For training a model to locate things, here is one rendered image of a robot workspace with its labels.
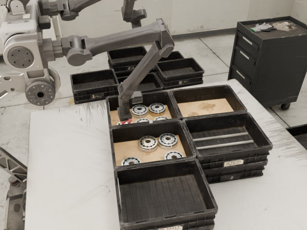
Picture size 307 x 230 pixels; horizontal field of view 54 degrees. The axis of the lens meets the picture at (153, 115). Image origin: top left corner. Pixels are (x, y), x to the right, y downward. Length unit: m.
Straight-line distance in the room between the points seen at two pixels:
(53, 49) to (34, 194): 0.80
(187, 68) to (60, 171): 1.79
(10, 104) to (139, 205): 2.62
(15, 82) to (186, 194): 1.02
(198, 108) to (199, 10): 3.11
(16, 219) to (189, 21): 3.71
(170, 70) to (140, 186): 1.76
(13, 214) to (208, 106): 1.46
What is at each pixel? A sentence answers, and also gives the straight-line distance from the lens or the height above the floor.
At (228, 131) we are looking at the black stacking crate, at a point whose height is 0.83.
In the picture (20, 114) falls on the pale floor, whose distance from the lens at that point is 3.54.
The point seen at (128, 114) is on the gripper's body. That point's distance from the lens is 1.66.
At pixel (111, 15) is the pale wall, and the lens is 4.50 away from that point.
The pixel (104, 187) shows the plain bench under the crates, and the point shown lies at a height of 0.70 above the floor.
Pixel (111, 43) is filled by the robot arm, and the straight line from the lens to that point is 1.24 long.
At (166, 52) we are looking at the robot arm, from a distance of 1.32.
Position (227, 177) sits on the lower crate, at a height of 0.74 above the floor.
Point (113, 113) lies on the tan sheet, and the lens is 1.89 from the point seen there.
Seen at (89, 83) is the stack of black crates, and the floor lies 0.49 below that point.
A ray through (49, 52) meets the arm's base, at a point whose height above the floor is 1.46.
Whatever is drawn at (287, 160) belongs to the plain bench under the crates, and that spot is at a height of 0.70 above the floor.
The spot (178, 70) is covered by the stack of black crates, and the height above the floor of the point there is 0.49.
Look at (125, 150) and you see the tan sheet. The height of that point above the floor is 0.83.
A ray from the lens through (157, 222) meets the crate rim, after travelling 1.24.
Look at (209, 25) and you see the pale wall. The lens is 5.06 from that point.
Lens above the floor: 1.96
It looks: 38 degrees down
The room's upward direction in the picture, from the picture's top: straight up
